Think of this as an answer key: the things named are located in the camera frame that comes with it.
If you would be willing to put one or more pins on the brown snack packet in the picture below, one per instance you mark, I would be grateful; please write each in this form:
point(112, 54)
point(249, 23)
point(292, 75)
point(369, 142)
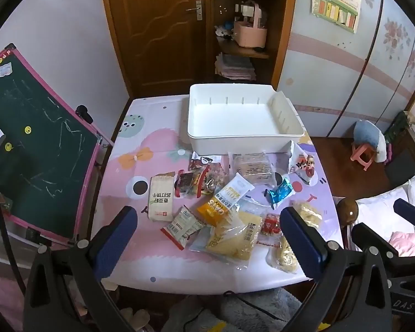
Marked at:
point(202, 162)

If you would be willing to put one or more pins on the white plastic storage bin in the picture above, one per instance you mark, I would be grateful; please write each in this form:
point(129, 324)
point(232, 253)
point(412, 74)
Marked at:
point(243, 121)

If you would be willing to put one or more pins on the clear packet of yellow noodles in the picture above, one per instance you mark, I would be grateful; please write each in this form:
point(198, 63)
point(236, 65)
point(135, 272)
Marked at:
point(285, 256)

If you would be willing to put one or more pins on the white pillow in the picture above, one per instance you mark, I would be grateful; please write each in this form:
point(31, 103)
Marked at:
point(377, 211)

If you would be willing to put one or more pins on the red label clear packet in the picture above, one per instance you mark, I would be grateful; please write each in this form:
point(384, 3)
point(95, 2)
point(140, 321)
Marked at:
point(270, 230)

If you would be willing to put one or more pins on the clear bag of cakes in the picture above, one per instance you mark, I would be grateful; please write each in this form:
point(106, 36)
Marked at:
point(254, 167)

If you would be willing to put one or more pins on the dark green bag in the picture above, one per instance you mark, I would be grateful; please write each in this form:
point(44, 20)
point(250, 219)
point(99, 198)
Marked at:
point(397, 126)

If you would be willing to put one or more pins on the brown wooden shelf unit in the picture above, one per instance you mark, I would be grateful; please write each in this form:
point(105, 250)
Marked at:
point(280, 24)

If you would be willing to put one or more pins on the small white snack packet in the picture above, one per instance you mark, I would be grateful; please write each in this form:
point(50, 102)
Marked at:
point(183, 226)

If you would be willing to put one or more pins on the beige cracker packet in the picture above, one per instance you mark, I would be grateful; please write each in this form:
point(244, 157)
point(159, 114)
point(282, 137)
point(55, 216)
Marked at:
point(160, 197)

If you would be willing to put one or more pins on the clear packet of yellow crisps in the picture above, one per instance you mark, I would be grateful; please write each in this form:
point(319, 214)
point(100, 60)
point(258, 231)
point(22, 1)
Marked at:
point(309, 214)

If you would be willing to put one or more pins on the round wooden bedpost knob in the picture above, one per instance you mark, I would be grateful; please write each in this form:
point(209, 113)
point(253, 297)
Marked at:
point(347, 211)

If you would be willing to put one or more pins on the pink blanket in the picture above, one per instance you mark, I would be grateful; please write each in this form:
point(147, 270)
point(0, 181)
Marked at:
point(409, 242)

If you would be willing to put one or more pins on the small plush toy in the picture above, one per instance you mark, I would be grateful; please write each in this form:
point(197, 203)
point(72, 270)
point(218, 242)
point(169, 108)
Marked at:
point(224, 31)

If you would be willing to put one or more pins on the floral sliding wardrobe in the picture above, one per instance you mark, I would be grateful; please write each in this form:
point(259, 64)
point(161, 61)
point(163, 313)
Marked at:
point(339, 76)

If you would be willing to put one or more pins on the pale blue clear packet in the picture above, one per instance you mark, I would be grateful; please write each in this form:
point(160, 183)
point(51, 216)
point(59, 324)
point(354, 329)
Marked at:
point(200, 242)

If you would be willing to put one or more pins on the orange and white oats packet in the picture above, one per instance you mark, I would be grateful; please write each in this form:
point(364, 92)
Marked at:
point(223, 200)

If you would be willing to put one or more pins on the large yellow cracker packet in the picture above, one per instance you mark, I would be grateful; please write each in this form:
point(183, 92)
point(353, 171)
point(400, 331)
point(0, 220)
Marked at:
point(237, 242)

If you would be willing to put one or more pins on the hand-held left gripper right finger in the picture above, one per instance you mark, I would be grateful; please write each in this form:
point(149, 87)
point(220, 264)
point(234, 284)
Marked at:
point(302, 245)

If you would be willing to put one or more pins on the pink plastic stool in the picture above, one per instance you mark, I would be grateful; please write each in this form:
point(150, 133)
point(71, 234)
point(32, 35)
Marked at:
point(361, 157)

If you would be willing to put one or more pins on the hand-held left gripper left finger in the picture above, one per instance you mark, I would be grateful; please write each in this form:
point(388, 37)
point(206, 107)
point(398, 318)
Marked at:
point(116, 245)

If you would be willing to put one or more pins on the white cartoon snack packet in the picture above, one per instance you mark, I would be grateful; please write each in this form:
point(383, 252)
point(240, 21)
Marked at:
point(304, 166)

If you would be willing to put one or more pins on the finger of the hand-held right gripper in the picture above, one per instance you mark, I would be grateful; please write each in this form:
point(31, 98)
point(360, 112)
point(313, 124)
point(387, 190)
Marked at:
point(409, 211)
point(361, 233)

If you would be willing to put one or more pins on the colourful wall poster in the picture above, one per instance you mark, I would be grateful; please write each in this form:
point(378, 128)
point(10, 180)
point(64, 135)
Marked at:
point(335, 3)

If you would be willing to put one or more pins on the stack of folded cloths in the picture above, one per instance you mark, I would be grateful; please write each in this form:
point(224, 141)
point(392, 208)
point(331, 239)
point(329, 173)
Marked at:
point(235, 67)

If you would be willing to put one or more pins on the blue candy packet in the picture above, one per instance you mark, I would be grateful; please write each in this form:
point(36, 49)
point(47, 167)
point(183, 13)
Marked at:
point(278, 193)

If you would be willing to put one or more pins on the green chalkboard with pink frame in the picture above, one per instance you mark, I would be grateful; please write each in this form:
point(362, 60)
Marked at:
point(38, 152)

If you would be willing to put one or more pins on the clear packet of nuts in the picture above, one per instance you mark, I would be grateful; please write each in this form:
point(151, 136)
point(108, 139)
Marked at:
point(211, 179)

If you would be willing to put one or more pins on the blue cushion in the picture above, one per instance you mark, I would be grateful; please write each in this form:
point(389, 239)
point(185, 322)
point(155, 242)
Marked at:
point(366, 135)

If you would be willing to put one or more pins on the brown wooden door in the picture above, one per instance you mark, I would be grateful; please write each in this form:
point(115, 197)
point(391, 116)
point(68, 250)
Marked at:
point(155, 31)

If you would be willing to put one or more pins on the white cloth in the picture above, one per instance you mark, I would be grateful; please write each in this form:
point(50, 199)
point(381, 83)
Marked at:
point(382, 148)

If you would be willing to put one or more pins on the black clip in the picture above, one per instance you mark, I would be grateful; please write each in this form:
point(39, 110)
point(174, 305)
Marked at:
point(84, 113)

